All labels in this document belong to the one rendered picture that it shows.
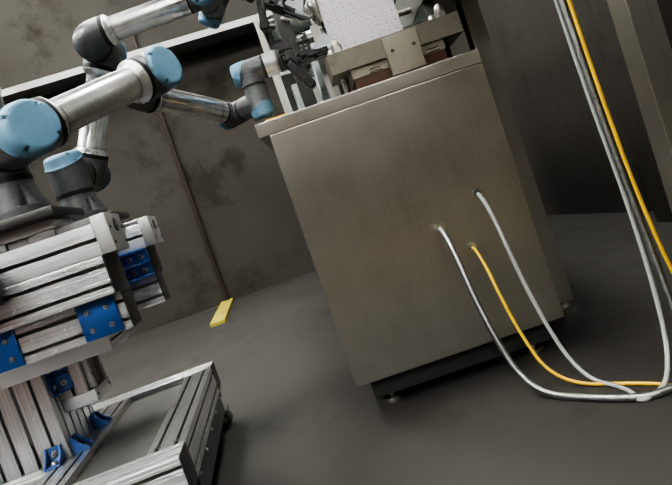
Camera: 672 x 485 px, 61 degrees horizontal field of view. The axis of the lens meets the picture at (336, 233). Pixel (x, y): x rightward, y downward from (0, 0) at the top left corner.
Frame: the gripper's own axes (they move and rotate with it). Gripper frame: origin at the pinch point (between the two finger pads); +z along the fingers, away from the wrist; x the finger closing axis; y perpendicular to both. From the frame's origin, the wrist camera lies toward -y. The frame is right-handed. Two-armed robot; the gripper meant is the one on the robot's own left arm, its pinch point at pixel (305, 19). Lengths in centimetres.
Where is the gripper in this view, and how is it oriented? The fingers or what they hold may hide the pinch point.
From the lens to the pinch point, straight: 201.4
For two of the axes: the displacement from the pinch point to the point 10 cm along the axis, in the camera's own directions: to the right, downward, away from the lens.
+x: -0.2, -0.6, 10.0
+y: 3.5, -9.4, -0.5
